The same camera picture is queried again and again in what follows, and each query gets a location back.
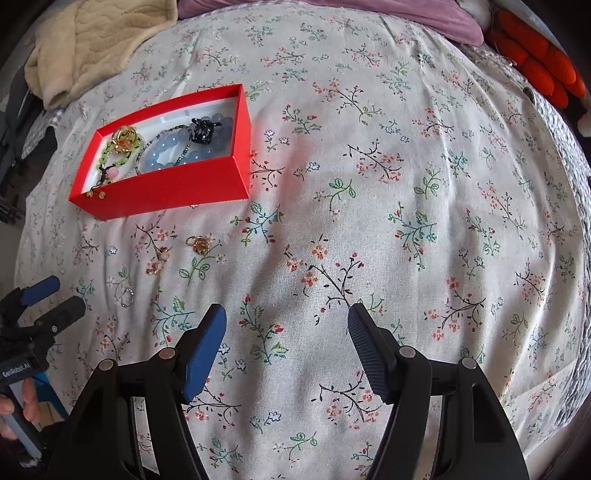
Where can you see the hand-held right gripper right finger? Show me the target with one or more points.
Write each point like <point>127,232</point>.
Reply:
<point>369,355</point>

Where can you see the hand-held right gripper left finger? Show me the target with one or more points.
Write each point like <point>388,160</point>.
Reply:
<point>205,350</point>

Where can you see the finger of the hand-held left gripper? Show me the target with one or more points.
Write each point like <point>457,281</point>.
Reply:
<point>64,311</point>
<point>44,285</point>

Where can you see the small gold earring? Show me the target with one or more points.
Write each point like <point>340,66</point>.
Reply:
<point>159,265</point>

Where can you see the red cardboard box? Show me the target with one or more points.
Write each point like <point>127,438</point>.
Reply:
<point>175,184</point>

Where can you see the person's left hand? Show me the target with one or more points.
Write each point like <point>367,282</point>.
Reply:
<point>31,404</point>

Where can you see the floral bedsheet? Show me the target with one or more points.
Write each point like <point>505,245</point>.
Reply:
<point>346,207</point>

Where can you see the grey checkered cloth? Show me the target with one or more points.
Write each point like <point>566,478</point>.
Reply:
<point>41,134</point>

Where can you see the dark clothing pile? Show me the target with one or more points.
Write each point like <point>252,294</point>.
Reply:
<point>14,129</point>

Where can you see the beige fleece blanket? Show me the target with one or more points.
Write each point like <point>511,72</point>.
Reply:
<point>92,41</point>

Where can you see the purple pillow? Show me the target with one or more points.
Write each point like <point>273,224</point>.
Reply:
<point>415,18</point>

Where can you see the orange-red plush toy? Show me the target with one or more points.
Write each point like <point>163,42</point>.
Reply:
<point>545,60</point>

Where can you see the white pillow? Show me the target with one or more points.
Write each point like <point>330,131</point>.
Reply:
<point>475,9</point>

